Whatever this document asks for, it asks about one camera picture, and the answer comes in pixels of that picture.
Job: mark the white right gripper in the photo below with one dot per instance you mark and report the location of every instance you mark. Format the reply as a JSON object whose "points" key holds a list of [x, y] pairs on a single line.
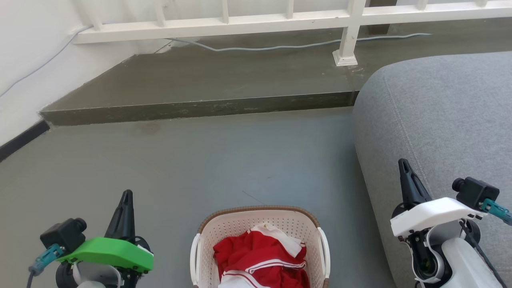
{"points": [[432, 214]]}

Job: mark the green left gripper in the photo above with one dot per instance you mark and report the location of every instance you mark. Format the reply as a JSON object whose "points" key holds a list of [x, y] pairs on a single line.
{"points": [[108, 252]]}

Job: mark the white perforated plastic laundry basket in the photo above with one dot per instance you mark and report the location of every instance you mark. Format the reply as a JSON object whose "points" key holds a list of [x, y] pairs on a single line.
{"points": [[240, 224]]}

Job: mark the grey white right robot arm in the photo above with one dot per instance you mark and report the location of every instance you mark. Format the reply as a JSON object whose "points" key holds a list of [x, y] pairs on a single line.
{"points": [[460, 260]]}

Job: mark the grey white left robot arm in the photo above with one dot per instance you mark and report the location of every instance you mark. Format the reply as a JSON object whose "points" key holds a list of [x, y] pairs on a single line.
{"points": [[92, 278]]}

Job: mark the grey fabric sofa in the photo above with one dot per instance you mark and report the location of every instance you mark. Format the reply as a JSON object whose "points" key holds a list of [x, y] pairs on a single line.
{"points": [[440, 112]]}

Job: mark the black baseboard strip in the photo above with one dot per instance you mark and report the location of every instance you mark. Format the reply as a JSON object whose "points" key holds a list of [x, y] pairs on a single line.
{"points": [[24, 138]]}

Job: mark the red and white garment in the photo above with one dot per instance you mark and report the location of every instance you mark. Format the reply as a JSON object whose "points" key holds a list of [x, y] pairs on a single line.
{"points": [[256, 256]]}

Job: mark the raised dark concrete step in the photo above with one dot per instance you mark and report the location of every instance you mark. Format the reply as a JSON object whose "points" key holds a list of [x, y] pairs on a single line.
{"points": [[224, 76]]}

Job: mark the white wooden railing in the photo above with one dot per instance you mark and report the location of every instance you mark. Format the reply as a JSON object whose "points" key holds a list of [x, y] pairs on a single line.
{"points": [[224, 26]]}

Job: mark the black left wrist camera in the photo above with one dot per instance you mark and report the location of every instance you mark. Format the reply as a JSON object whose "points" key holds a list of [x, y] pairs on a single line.
{"points": [[62, 236]]}

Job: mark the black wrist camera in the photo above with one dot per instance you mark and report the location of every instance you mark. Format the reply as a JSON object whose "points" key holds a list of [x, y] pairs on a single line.
{"points": [[62, 236], [476, 192]]}

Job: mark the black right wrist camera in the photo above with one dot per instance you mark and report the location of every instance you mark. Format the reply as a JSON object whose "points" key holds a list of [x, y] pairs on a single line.
{"points": [[476, 192]]}

